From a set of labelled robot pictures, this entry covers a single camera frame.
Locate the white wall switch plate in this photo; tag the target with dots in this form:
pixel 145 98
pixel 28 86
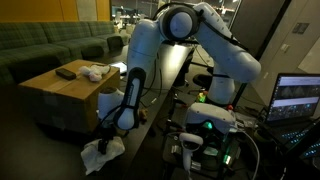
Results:
pixel 285 47

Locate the black diagonal pole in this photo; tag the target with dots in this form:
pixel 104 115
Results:
pixel 271 35

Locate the green yellow small object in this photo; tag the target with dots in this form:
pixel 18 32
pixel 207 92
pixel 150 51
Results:
pixel 201 96

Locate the dark grey foam block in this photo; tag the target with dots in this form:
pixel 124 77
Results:
pixel 65 74

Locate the white VR controller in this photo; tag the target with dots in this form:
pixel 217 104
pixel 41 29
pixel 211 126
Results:
pixel 188 146

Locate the green plaid sofa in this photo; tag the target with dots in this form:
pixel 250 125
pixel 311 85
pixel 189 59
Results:
pixel 33 43

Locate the white towel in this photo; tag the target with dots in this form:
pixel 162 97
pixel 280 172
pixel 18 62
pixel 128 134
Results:
pixel 91 160

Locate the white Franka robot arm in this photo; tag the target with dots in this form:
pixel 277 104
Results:
pixel 233 60

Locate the brown cardboard box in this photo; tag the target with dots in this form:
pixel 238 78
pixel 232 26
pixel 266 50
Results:
pixel 66 106

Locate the small red knob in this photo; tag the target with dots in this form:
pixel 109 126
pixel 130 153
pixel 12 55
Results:
pixel 230 107

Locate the white VR headset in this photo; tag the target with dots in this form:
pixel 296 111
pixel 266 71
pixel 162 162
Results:
pixel 208 115

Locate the black laptop with lit screen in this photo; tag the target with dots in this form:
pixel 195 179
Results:
pixel 293 96

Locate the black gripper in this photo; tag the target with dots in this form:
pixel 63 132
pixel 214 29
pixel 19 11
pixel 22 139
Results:
pixel 107 131

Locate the dark wall sign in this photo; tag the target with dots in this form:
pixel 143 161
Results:
pixel 301 27

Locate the white tablet lit screen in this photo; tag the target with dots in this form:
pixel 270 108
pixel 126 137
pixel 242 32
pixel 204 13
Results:
pixel 120 66

